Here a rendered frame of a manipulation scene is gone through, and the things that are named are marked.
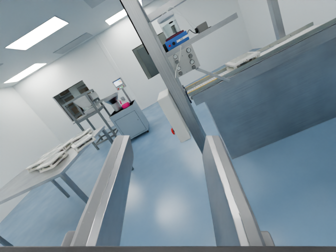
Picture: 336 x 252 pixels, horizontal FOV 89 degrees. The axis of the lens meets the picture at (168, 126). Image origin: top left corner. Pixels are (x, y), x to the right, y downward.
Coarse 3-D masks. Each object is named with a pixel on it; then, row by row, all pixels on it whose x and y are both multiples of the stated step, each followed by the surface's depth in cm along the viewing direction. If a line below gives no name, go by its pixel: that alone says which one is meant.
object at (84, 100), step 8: (80, 96) 432; (88, 96) 437; (96, 96) 472; (64, 104) 435; (80, 104) 447; (88, 104) 449; (80, 112) 502; (88, 112) 467; (96, 112) 450; (80, 120) 453; (88, 120) 514; (104, 120) 459; (80, 128) 461; (112, 136) 477; (96, 144) 481
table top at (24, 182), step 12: (96, 132) 239; (72, 156) 189; (60, 168) 171; (12, 180) 240; (24, 180) 204; (36, 180) 177; (48, 180) 164; (0, 192) 212; (12, 192) 183; (24, 192) 172
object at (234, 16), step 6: (228, 18) 133; (234, 18) 133; (216, 24) 135; (222, 24) 135; (204, 30) 137; (210, 30) 137; (198, 36) 138; (186, 42) 140; (192, 42) 140; (174, 48) 142; (168, 54) 144
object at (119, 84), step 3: (117, 78) 395; (120, 78) 396; (114, 81) 396; (117, 81) 397; (120, 81) 397; (123, 81) 405; (114, 84) 398; (117, 84) 399; (120, 84) 400; (123, 84) 401; (117, 87) 402; (120, 87) 402; (123, 87) 403; (117, 90) 404; (123, 90) 409; (126, 96) 415; (129, 99) 418
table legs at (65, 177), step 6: (108, 138) 262; (132, 168) 285; (66, 174) 167; (54, 180) 305; (66, 180) 166; (60, 186) 311; (72, 186) 169; (66, 192) 316; (78, 192) 172; (84, 198) 175; (0, 240) 210; (6, 240) 215
